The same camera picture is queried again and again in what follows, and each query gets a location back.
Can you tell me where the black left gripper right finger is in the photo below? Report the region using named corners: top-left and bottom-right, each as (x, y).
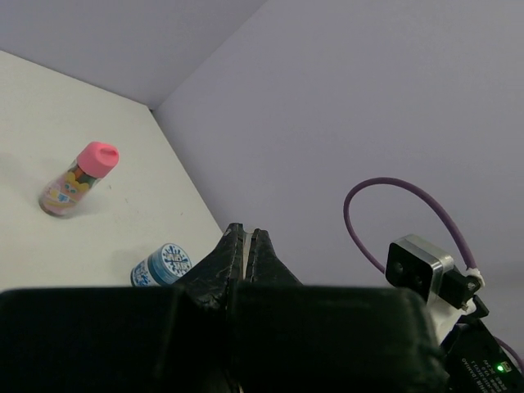
top-left (228, 230), bottom-right (448, 392)

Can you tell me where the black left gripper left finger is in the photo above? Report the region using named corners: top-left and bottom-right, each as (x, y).
top-left (1, 224), bottom-right (244, 392)

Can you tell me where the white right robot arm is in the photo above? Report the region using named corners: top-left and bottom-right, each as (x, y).
top-left (441, 319), bottom-right (523, 393)

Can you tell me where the blue paint jar left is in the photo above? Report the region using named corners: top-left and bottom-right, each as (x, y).
top-left (130, 243), bottom-right (192, 287)

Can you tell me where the pink lidded small bottle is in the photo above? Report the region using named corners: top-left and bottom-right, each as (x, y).
top-left (38, 142), bottom-right (120, 217)

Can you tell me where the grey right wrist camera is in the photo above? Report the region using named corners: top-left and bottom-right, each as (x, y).
top-left (386, 233), bottom-right (490, 349)

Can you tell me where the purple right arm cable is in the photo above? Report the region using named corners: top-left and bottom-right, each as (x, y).
top-left (342, 177), bottom-right (524, 369)

